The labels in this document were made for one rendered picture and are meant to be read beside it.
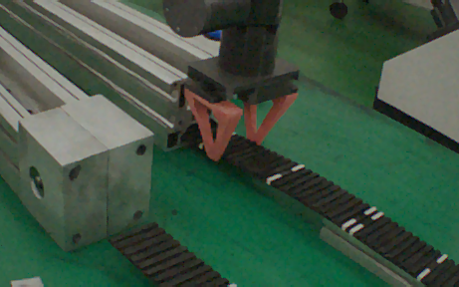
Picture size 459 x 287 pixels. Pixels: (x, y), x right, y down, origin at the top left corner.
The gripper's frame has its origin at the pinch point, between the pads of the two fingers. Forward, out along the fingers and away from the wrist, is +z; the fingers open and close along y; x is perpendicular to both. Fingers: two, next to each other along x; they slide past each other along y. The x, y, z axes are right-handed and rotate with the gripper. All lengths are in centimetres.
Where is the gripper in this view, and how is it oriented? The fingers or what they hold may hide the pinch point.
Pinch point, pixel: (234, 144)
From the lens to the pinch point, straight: 76.5
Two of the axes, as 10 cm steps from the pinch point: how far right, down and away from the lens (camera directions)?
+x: 6.7, 4.4, -6.0
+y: -7.4, 2.5, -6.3
